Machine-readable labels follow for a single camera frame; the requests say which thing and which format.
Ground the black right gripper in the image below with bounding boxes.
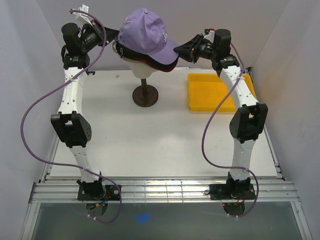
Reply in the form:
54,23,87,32
173,35,218,65

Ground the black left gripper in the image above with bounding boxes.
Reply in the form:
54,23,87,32
80,20,119,54

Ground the black cap white NY logo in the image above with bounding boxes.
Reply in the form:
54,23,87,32
126,47,179,65

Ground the purple baseball cap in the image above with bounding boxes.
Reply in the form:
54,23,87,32
117,8,178,65

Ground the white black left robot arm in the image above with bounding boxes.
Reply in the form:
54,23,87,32
50,22,119,200

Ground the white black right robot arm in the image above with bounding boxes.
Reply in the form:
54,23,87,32
174,29,268,199

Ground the yellow plastic bin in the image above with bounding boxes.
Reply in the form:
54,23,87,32
187,73,258,113

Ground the beige mannequin head on stand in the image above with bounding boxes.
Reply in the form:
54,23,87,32
122,57,159,108

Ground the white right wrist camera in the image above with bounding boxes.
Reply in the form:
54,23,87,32
204,28,215,42

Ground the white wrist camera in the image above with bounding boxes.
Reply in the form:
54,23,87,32
72,4,93,26
204,28,215,42

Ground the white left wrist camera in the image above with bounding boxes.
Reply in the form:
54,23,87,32
72,4,93,26

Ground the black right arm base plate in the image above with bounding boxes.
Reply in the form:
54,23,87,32
208,183,256,200

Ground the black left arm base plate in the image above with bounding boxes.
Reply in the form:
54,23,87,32
76,185,120,201

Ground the aluminium mounting rail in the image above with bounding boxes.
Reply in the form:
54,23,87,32
29,177,301,204

